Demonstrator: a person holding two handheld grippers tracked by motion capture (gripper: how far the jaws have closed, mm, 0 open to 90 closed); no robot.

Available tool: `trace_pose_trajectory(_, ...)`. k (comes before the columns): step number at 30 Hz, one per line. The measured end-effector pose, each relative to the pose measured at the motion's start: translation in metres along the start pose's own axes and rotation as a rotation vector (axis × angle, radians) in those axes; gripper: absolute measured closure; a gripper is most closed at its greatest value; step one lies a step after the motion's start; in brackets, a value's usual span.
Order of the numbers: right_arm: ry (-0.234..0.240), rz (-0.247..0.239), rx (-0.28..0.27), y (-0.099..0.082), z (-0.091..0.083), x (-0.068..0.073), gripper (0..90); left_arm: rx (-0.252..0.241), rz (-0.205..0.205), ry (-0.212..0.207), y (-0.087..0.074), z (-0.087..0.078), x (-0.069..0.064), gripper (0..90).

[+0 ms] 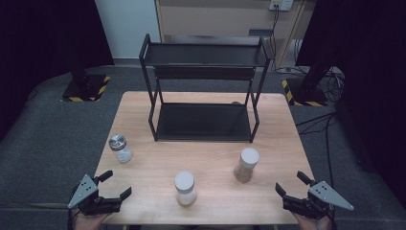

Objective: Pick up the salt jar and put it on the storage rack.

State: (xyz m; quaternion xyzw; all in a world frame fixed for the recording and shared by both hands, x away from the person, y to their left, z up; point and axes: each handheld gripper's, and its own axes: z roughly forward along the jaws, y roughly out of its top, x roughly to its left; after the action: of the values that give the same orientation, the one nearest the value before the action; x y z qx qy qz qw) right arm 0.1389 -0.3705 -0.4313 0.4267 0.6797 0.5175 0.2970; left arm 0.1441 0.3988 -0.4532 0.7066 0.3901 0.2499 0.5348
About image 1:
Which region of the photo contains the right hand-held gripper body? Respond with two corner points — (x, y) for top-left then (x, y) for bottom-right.
(282, 180), (355, 220)

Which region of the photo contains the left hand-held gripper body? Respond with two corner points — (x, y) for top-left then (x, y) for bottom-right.
(67, 173), (123, 217)

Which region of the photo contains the glass jar with metal lid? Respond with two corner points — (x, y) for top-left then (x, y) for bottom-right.
(108, 133), (134, 164)

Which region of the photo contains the white-lid jar of white powder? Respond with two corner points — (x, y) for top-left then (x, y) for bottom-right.
(173, 171), (198, 207)

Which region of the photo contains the black metal two-tier rack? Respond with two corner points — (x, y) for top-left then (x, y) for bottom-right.
(138, 33), (273, 144)

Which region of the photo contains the person's left hand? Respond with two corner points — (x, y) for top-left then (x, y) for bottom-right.
(72, 212), (111, 230)

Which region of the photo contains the person's right hand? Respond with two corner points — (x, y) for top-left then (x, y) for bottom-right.
(291, 213), (333, 230)

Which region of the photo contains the white-lid jar of brown powder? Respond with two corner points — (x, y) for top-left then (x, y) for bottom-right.
(233, 147), (260, 184)

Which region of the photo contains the black stand with striped base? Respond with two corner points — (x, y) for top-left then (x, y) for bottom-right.
(60, 56), (111, 104)
(281, 63), (333, 107)

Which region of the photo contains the dark curtain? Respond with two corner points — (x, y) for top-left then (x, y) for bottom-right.
(0, 0), (115, 142)
(295, 0), (406, 200)

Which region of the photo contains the grey label on cabinet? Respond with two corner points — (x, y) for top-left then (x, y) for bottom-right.
(248, 28), (274, 37)

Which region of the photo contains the beige wooden cabinet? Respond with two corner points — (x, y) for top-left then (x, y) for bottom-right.
(154, 0), (318, 69)

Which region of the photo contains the right hand-held gripper cable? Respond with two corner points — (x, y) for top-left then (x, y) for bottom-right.
(327, 205), (338, 230)

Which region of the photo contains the hand-held gripper cable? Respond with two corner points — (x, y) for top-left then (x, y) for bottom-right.
(66, 209), (80, 230)
(327, 205), (338, 230)

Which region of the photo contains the left hand-held gripper cable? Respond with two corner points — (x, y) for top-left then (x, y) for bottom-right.
(66, 209), (80, 230)

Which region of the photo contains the black floor cable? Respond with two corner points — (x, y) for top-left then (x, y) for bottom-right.
(295, 111), (339, 188)

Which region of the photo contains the tangle of black cables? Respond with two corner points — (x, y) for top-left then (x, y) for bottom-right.
(320, 66), (347, 104)

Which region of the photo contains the black outlet cable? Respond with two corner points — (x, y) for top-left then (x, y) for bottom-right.
(268, 5), (308, 75)

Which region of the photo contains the white wall power outlet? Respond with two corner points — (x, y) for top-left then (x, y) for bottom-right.
(268, 0), (295, 12)

